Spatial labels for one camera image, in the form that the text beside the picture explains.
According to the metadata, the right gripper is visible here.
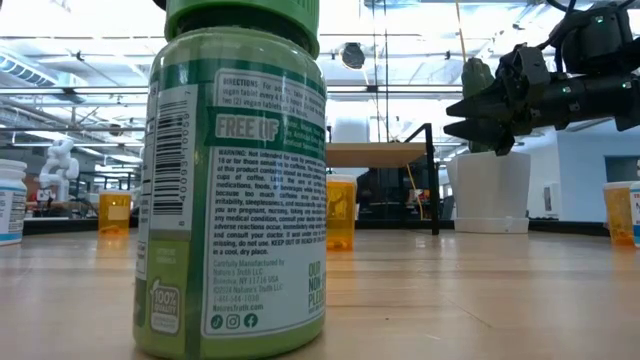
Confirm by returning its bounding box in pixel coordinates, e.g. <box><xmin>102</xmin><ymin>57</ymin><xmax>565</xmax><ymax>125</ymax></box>
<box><xmin>442</xmin><ymin>43</ymin><xmax>551</xmax><ymax>155</ymax></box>

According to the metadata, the orange pill vial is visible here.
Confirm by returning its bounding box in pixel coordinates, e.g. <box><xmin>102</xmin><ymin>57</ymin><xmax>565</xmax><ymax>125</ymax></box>
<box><xmin>325</xmin><ymin>173</ymin><xmax>359</xmax><ymax>252</ymax></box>
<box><xmin>602</xmin><ymin>180</ymin><xmax>637</xmax><ymax>247</ymax></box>
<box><xmin>97</xmin><ymin>188</ymin><xmax>133</xmax><ymax>236</ymax></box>

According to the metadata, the green medicine bottle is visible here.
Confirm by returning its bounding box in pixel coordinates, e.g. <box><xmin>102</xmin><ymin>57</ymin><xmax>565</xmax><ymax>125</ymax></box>
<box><xmin>132</xmin><ymin>0</ymin><xmax>329</xmax><ymax>360</ymax></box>

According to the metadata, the large white medicine bottle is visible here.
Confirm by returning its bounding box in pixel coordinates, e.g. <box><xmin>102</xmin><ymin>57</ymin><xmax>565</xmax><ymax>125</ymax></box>
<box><xmin>0</xmin><ymin>158</ymin><xmax>29</xmax><ymax>247</ymax></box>

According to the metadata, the green cactus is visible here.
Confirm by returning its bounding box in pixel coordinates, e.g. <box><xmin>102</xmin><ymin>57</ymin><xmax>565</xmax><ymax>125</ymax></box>
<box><xmin>460</xmin><ymin>56</ymin><xmax>497</xmax><ymax>154</ymax></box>

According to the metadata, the white planter pot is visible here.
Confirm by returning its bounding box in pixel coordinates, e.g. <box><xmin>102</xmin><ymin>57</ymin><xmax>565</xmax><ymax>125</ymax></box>
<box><xmin>445</xmin><ymin>149</ymin><xmax>532</xmax><ymax>221</ymax></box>

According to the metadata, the black round ceiling device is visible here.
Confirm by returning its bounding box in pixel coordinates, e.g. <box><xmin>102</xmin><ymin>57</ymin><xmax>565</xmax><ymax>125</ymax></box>
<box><xmin>340</xmin><ymin>41</ymin><xmax>367</xmax><ymax>71</ymax></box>

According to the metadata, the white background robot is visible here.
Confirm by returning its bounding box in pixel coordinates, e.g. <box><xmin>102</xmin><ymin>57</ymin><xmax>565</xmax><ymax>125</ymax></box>
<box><xmin>38</xmin><ymin>138</ymin><xmax>81</xmax><ymax>203</ymax></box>

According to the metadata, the yellow hanging cable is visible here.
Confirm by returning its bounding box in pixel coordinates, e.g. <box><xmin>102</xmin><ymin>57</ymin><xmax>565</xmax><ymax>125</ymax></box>
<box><xmin>453</xmin><ymin>0</ymin><xmax>468</xmax><ymax>64</ymax></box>

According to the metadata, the white wall box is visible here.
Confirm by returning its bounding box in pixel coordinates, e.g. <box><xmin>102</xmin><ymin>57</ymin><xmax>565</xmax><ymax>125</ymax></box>
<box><xmin>543</xmin><ymin>181</ymin><xmax>562</xmax><ymax>217</ymax></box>

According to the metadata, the wooden shelf black frame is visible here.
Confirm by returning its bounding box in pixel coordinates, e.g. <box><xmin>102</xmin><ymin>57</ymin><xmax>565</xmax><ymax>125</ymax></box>
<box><xmin>325</xmin><ymin>122</ymin><xmax>441</xmax><ymax>236</ymax></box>

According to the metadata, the dark wall panel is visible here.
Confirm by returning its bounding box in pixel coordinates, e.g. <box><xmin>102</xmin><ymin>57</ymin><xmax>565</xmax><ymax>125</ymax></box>
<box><xmin>603</xmin><ymin>155</ymin><xmax>640</xmax><ymax>184</ymax></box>

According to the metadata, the black metal table frame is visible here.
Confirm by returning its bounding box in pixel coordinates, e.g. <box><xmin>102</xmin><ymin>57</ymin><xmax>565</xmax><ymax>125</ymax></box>
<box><xmin>22</xmin><ymin>215</ymin><xmax>612</xmax><ymax>237</ymax></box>

